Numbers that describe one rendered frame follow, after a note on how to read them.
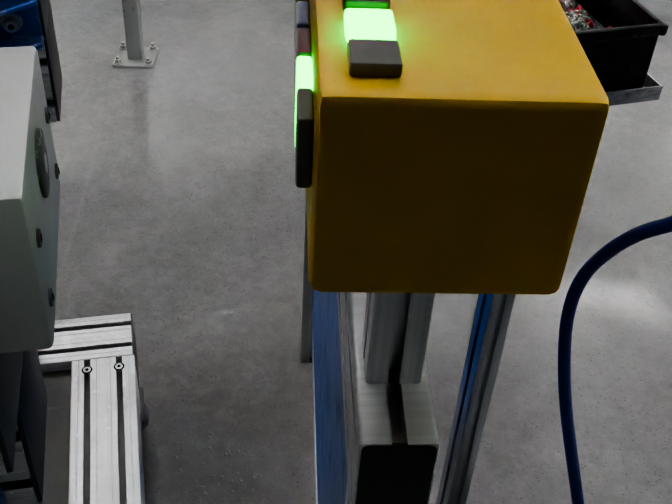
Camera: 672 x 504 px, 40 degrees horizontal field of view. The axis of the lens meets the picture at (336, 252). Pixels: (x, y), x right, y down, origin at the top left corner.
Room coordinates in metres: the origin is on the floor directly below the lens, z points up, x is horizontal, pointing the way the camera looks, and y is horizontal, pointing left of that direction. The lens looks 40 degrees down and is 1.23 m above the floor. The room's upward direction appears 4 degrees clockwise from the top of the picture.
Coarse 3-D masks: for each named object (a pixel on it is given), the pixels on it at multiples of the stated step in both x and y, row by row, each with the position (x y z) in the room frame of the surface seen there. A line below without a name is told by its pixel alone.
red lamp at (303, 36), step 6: (300, 30) 0.34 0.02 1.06; (306, 30) 0.34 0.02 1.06; (300, 36) 0.33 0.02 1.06; (306, 36) 0.33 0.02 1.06; (300, 42) 0.33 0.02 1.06; (306, 42) 0.33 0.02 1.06; (300, 48) 0.32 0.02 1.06; (306, 48) 0.32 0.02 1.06; (300, 54) 0.32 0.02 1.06; (306, 54) 0.32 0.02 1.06
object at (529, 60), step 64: (320, 0) 0.34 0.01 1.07; (448, 0) 0.34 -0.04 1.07; (512, 0) 0.34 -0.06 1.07; (320, 64) 0.29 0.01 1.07; (448, 64) 0.29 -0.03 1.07; (512, 64) 0.29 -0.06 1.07; (576, 64) 0.30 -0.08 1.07; (320, 128) 0.26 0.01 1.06; (384, 128) 0.26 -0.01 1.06; (448, 128) 0.27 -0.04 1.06; (512, 128) 0.27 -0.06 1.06; (576, 128) 0.27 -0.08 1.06; (320, 192) 0.26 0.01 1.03; (384, 192) 0.26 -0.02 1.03; (448, 192) 0.27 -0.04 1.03; (512, 192) 0.27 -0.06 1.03; (576, 192) 0.27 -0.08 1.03; (320, 256) 0.26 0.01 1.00; (384, 256) 0.26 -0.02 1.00; (448, 256) 0.27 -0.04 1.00; (512, 256) 0.27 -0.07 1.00
